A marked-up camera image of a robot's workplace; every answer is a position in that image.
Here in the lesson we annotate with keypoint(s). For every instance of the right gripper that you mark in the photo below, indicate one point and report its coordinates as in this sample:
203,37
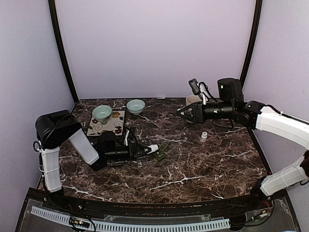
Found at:
198,112

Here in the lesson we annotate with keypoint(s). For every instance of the white slotted cable duct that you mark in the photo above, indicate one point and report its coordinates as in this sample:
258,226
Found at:
118,224

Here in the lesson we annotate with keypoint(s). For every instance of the teal ceramic bowl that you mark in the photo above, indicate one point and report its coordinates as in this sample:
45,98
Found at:
135,106
102,114

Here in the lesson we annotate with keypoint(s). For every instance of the square floral ceramic plate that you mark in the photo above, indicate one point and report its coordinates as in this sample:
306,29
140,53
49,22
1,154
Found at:
115,124

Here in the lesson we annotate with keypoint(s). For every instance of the left teal ceramic bowl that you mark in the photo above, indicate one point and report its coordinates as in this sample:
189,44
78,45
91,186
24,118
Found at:
102,114

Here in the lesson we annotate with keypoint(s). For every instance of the black front table rail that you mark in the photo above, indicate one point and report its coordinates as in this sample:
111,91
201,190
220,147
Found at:
234,207

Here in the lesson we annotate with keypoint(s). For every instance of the cream coral-print mug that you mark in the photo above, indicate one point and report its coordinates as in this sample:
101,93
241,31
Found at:
192,99

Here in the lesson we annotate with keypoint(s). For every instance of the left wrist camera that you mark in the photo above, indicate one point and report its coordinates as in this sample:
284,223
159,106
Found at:
129,137

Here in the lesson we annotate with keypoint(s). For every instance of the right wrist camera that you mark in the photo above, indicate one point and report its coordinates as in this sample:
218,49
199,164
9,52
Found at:
200,89

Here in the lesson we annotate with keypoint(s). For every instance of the left black frame post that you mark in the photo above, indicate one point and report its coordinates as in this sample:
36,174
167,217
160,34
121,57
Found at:
61,49

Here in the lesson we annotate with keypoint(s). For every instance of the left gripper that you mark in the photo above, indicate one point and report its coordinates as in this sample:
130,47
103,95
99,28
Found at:
133,150

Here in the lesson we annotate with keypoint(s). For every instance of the right black frame post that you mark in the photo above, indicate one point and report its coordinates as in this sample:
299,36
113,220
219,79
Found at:
252,40

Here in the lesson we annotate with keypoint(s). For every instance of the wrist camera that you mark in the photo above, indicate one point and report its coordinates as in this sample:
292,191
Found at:
200,89
129,137

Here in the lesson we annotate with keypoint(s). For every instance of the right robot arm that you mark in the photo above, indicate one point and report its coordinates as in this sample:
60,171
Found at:
255,116

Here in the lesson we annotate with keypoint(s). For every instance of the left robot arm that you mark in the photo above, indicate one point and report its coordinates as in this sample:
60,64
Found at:
54,129

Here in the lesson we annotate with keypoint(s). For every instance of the white pill bottle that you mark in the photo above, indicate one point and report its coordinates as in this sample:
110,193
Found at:
204,136
152,149

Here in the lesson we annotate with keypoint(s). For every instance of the black frame post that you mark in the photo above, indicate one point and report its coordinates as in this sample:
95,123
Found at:
252,40
61,49

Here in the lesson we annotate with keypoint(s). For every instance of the right teal ceramic bowl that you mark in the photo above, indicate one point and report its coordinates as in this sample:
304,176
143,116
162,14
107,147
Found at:
135,106

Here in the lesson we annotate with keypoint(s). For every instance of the small green circuit board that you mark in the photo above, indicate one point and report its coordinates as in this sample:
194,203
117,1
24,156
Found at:
78,223

